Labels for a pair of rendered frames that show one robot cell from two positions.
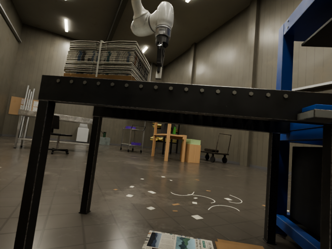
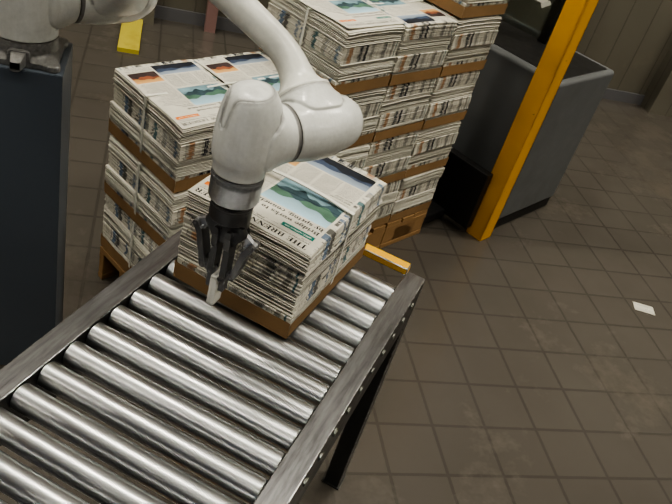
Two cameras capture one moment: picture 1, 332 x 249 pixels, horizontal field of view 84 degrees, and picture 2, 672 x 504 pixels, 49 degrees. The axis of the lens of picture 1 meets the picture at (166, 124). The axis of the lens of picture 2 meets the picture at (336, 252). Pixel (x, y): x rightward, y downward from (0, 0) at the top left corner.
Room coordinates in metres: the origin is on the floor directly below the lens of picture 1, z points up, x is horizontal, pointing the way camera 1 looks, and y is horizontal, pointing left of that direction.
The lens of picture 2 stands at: (1.34, -0.95, 1.84)
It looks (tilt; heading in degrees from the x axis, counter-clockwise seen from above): 35 degrees down; 97
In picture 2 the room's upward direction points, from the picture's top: 17 degrees clockwise
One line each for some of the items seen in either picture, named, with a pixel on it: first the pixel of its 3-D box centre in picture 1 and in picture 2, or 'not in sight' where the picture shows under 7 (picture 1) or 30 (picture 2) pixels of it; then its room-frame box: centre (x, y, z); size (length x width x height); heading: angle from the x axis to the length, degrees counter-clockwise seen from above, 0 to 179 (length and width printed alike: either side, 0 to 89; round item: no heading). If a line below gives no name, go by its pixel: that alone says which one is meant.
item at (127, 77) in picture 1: (127, 88); (249, 281); (1.04, 0.24, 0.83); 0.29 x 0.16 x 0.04; 170
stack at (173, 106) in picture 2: not in sight; (271, 175); (0.74, 1.35, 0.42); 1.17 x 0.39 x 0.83; 61
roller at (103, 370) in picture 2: not in sight; (171, 407); (1.03, -0.10, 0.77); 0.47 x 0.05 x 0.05; 173
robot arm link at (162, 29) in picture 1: (163, 34); (235, 185); (1.02, 0.07, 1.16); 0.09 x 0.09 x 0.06
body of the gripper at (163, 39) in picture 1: (161, 46); (228, 220); (1.02, 0.07, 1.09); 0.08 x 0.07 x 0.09; 173
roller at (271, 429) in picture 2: not in sight; (191, 386); (1.04, -0.04, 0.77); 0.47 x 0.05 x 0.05; 173
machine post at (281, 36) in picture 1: (282, 123); not in sight; (1.38, -0.87, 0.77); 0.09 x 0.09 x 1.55; 83
